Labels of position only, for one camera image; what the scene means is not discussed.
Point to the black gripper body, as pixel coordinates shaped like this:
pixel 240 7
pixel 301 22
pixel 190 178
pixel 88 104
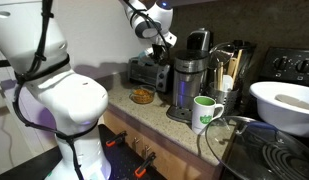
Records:
pixel 160 51

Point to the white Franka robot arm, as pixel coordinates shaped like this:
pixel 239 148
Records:
pixel 70 96

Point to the glass bowl with food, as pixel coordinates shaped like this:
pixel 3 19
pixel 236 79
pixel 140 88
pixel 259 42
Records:
pixel 143 95

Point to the large glass pot lid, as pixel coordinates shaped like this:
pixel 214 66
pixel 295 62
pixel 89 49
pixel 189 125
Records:
pixel 254 150

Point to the large white bowl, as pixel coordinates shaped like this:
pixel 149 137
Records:
pixel 280 116

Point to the grey utensil in bowl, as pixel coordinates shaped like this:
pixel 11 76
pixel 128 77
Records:
pixel 294 101

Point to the silver toaster oven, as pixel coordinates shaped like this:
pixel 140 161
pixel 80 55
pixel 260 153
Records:
pixel 150 75

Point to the round clear skimmer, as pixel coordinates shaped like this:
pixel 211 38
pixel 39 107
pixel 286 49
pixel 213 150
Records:
pixel 221 55

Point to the wooden spoon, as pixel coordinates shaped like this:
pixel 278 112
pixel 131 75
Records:
pixel 220 76

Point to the white mug green inside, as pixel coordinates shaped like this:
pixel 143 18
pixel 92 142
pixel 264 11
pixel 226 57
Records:
pixel 202 115

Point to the white plastic spatula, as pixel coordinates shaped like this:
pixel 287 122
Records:
pixel 227 82

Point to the perforated metal utensil holder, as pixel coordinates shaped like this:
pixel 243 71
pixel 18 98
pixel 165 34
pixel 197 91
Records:
pixel 224 96

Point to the wooden spatula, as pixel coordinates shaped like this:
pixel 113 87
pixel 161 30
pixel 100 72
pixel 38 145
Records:
pixel 234 63

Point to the black orange clamp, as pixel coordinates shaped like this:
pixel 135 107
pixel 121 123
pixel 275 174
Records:
pixel 144 165
pixel 115 138

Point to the wooden base cabinet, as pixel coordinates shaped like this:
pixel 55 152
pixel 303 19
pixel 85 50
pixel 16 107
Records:
pixel 170 160

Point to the black perforated robot table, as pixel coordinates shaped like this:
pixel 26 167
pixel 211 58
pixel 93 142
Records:
pixel 124 160

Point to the black stove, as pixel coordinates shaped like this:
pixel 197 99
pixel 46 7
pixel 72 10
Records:
pixel 270 76

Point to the black stove knob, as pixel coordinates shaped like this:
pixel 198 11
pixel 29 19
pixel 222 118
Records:
pixel 303 65
pixel 281 63

